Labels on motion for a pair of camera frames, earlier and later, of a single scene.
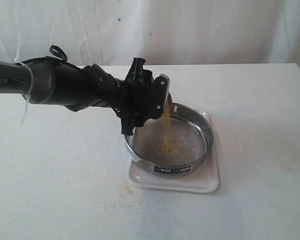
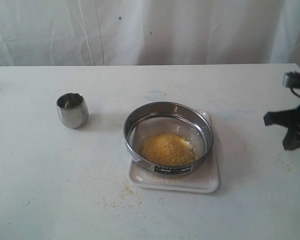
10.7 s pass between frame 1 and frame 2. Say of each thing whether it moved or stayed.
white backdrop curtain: stayed
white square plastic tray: stayed
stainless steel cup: moved
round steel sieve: stayed
